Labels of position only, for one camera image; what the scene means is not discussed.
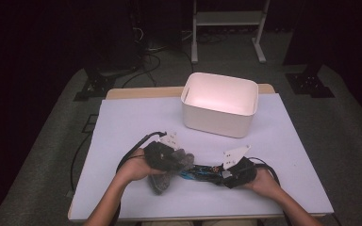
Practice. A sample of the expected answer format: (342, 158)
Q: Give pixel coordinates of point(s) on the black stand base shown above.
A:
(95, 86)
(309, 84)

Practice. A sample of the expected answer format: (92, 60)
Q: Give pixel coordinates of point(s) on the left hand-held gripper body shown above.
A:
(158, 155)

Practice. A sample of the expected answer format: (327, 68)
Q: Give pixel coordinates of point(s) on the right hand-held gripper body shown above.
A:
(242, 174)

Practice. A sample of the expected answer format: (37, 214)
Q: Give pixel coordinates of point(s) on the grey cloth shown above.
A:
(161, 185)

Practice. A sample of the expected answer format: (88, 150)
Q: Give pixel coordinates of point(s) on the white storage box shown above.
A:
(213, 121)

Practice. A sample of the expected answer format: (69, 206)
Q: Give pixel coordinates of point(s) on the person's left hand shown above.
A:
(135, 168)

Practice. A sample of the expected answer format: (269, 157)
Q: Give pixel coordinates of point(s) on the person's right hand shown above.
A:
(264, 185)

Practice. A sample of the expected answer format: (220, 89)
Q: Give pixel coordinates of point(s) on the white metal stand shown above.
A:
(226, 18)

